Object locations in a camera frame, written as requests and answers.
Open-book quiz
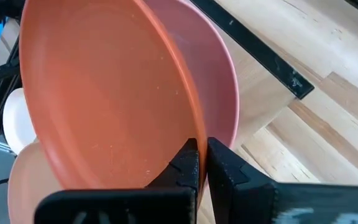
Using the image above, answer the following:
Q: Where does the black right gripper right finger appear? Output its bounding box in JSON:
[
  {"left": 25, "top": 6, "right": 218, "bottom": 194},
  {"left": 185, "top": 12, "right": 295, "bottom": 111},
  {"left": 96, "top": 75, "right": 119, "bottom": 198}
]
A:
[{"left": 206, "top": 136, "right": 358, "bottom": 224}]

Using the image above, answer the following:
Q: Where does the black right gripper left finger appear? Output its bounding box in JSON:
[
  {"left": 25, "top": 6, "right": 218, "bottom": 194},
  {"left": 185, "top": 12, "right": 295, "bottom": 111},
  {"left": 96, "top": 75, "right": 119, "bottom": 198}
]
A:
[{"left": 34, "top": 138, "right": 201, "bottom": 224}]

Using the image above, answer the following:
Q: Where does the orange plastic plate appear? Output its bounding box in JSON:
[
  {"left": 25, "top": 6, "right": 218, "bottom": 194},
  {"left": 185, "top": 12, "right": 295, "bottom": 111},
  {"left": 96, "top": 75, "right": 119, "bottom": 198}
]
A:
[{"left": 19, "top": 0, "right": 208, "bottom": 203}]

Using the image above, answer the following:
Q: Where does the peach plastic plate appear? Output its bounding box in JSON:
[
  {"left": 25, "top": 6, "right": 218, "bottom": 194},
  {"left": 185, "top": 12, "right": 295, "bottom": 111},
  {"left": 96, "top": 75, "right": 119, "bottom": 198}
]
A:
[{"left": 7, "top": 142, "right": 63, "bottom": 224}]

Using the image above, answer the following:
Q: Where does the pale pink plastic plate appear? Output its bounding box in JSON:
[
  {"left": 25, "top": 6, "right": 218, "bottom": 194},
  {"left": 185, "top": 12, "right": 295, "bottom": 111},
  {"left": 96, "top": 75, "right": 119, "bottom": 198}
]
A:
[{"left": 143, "top": 0, "right": 241, "bottom": 149}]

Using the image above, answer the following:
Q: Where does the white plastic plate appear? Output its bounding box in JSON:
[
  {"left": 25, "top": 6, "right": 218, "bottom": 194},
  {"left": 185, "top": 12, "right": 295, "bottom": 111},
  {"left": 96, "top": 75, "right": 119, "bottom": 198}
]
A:
[{"left": 2, "top": 87, "right": 37, "bottom": 156}]

